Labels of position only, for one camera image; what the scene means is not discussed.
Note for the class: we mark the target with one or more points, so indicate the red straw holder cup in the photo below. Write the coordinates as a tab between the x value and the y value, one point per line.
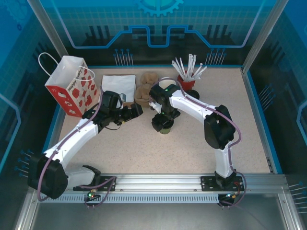
189	83

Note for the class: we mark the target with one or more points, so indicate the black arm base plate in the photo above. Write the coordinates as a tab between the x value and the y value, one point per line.
108	184
207	183

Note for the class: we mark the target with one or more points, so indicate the small lit connector board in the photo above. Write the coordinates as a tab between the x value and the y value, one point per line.
230	196
91	196

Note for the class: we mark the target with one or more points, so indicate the aluminium mounting rail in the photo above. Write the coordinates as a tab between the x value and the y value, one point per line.
156	182

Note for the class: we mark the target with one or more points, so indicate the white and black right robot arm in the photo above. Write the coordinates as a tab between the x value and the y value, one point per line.
192	105

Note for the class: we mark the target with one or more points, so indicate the small metal bracket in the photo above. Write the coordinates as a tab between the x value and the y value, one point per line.
269	164

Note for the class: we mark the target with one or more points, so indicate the white wrapped straw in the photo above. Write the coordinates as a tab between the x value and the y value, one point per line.
193	65
189	65
178	70
181	67
197	70
201	72

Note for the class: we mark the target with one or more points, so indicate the white paper napkin stack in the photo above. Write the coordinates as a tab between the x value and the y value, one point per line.
120	82

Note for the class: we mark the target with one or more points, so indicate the aluminium frame post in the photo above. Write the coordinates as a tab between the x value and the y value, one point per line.
263	33
48	26

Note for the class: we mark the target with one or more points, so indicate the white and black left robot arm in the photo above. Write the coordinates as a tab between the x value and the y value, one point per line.
81	134

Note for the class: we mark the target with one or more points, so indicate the single green paper cup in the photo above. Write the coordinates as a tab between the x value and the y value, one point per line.
168	126

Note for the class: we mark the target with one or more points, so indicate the brown pulp cup carrier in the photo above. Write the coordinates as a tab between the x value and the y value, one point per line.
142	93
149	77

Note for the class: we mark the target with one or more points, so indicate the white and red paper bag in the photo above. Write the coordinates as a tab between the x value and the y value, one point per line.
69	72

